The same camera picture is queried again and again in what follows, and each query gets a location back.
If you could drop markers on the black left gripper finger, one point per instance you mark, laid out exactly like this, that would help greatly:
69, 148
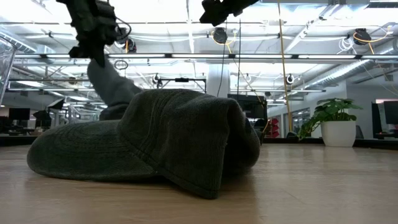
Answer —
99, 57

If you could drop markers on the silver ventilation duct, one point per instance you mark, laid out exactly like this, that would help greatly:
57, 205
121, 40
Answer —
342, 73

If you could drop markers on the black monitor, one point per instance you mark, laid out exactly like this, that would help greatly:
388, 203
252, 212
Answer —
377, 116
19, 114
390, 112

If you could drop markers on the red stacked containers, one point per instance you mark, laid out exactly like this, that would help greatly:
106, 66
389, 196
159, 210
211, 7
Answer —
275, 127

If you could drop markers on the black tilted panel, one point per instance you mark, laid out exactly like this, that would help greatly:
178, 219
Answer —
56, 104
42, 116

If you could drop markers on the green plant in white pot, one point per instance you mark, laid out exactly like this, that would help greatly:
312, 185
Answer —
338, 133

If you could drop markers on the white pillar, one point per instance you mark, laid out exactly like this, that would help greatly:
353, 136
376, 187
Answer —
214, 81

